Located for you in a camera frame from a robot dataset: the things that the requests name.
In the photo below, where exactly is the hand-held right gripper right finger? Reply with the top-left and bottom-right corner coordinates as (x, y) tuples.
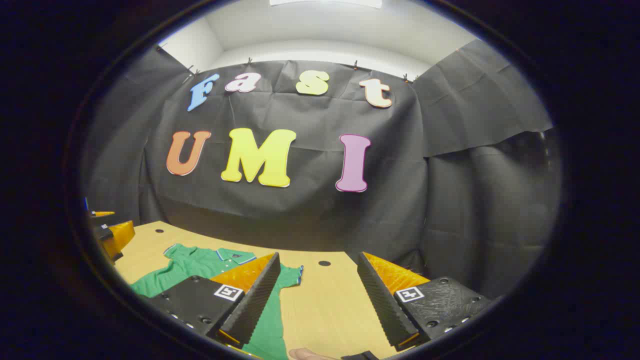
(356, 251), (496, 352)

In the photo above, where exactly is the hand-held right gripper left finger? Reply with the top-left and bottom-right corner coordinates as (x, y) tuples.
(145, 251), (282, 351)

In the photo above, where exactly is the green T-shirt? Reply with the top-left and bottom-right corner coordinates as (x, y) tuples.
(130, 243), (304, 360)

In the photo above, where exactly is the black backdrop cloth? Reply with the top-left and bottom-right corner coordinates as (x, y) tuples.
(80, 39), (563, 301)

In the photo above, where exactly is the white ceiling light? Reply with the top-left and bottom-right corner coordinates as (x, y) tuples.
(270, 0), (383, 9)

